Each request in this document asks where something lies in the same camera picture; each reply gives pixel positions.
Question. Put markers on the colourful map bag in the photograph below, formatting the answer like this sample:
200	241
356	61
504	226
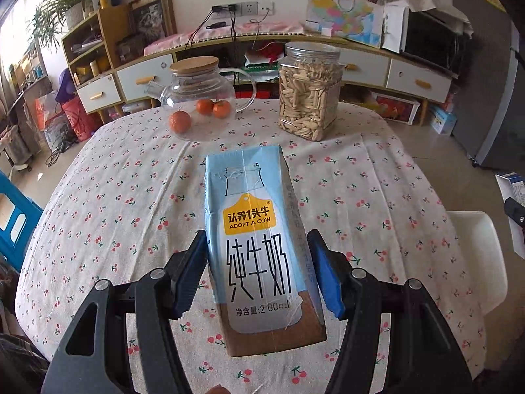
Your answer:
348	16

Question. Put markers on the purple plastic item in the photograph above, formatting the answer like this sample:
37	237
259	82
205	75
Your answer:
65	86

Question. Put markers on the small black device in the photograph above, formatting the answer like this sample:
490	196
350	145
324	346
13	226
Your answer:
216	25

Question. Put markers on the glass teapot with bamboo lid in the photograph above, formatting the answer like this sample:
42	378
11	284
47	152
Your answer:
192	86

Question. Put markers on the wooden bookshelf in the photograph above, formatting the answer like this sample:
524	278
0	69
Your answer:
28	69

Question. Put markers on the green white bag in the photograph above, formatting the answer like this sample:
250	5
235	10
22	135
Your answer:
258	69

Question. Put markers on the pink lace cloth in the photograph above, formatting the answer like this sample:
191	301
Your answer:
246	30

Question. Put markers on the framed picture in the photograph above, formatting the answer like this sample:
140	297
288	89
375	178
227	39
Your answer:
149	18

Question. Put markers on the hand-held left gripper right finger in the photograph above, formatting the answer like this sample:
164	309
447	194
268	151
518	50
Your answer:
328	283

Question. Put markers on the grey refrigerator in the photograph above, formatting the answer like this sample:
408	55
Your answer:
492	111

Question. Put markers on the dark cloth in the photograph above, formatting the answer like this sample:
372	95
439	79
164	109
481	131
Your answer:
16	361

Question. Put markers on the red floor bag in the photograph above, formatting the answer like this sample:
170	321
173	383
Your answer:
82	119

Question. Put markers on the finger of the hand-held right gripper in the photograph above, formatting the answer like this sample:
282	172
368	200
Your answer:
516	213

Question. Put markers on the black microwave oven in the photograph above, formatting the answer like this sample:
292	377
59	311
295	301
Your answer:
430	37

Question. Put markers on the wooden shelf unit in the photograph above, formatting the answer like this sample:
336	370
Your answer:
113	28

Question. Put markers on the light blue milk carton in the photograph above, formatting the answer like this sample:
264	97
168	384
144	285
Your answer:
254	230

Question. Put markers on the white cabinet drawer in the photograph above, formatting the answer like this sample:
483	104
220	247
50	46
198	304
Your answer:
365	65
410	76

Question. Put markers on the orange plastic bag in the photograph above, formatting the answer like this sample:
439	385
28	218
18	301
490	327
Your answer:
45	111

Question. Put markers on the small white cube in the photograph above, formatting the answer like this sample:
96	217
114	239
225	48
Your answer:
327	32

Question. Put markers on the person's left hand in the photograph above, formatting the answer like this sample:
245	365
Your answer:
219	390

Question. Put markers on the black plug charger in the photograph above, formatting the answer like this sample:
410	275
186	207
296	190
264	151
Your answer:
218	9

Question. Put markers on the white wall socket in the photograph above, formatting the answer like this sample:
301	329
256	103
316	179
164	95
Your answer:
248	7
232	8
266	7

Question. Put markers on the small white shelf drawer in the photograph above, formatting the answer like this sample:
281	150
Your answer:
106	90

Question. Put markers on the white paper bag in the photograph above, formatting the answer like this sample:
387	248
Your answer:
393	28

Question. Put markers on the cherry print tablecloth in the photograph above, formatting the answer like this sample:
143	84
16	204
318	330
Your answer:
123	213

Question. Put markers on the wooden tv cabinet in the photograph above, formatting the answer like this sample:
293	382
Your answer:
205	48

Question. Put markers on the clear container of orange boxes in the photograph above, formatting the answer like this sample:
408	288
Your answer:
451	100

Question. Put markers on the clear jar of seeds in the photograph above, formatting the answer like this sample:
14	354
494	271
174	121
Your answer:
307	98

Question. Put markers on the blue white carton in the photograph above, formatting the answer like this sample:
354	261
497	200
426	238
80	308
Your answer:
443	121

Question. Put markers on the blue plastic stool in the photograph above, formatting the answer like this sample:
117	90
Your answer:
16	197

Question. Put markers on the white plastic bin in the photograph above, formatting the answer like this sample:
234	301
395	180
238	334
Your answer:
475	262

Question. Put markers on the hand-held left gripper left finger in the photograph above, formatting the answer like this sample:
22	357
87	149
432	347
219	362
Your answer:
190	279

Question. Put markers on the white cabinet door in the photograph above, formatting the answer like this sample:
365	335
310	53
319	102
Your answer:
131	86

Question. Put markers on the white box with red print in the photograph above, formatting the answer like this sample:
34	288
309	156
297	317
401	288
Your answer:
396	111

